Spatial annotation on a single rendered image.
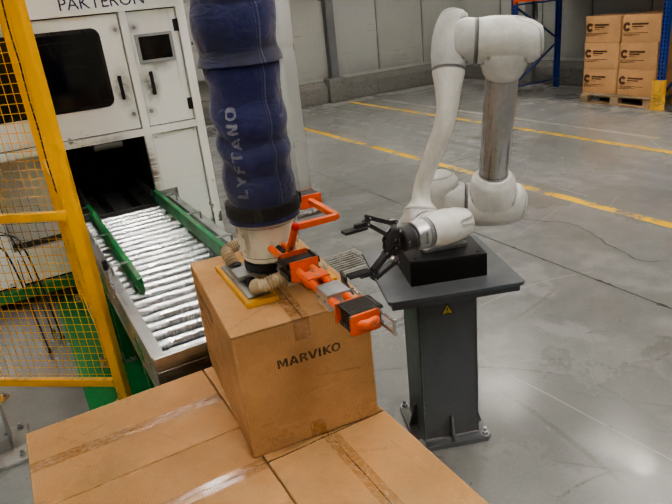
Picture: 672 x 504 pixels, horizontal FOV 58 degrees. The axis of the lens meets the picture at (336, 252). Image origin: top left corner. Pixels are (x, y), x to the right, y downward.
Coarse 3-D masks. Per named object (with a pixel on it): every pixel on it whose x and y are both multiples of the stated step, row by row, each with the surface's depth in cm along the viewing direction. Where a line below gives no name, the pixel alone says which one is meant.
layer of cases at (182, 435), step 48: (192, 384) 212; (48, 432) 195; (96, 432) 192; (144, 432) 190; (192, 432) 187; (240, 432) 185; (336, 432) 180; (384, 432) 178; (48, 480) 174; (96, 480) 172; (144, 480) 170; (192, 480) 168; (240, 480) 166; (288, 480) 164; (336, 480) 162; (384, 480) 160; (432, 480) 158
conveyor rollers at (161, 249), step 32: (128, 224) 392; (160, 224) 385; (128, 256) 342; (160, 256) 333; (192, 256) 332; (128, 288) 301; (160, 288) 292; (192, 288) 289; (160, 320) 260; (192, 320) 256
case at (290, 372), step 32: (224, 288) 187; (288, 288) 183; (224, 320) 168; (256, 320) 166; (288, 320) 164; (320, 320) 167; (224, 352) 178; (256, 352) 162; (288, 352) 166; (320, 352) 170; (352, 352) 175; (224, 384) 199; (256, 384) 166; (288, 384) 170; (320, 384) 174; (352, 384) 178; (256, 416) 169; (288, 416) 173; (320, 416) 178; (352, 416) 182; (256, 448) 172
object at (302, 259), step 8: (304, 248) 169; (280, 256) 167; (288, 256) 168; (296, 256) 167; (304, 256) 167; (312, 256) 166; (280, 264) 165; (288, 264) 161; (296, 264) 161; (304, 264) 162; (280, 272) 167; (288, 272) 163; (288, 280) 162; (296, 280) 162
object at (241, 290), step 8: (224, 264) 201; (232, 264) 193; (240, 264) 192; (224, 272) 195; (224, 280) 192; (232, 280) 188; (248, 280) 180; (232, 288) 184; (240, 288) 181; (248, 288) 180; (240, 296) 177; (248, 296) 175; (256, 296) 175; (264, 296) 175; (272, 296) 175; (248, 304) 172; (256, 304) 173
